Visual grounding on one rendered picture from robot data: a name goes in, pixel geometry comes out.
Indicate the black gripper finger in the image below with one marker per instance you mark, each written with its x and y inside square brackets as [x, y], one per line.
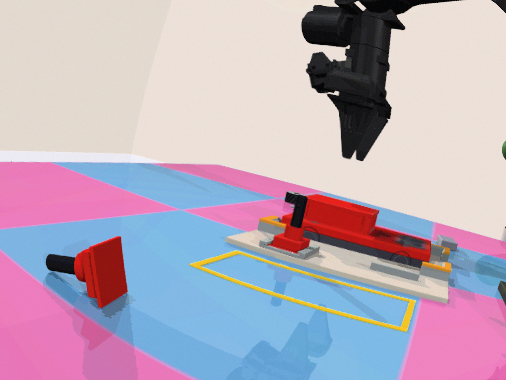
[371, 134]
[354, 118]

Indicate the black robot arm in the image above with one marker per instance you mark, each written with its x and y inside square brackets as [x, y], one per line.
[341, 26]

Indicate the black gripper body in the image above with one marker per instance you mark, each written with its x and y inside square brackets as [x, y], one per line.
[367, 80]

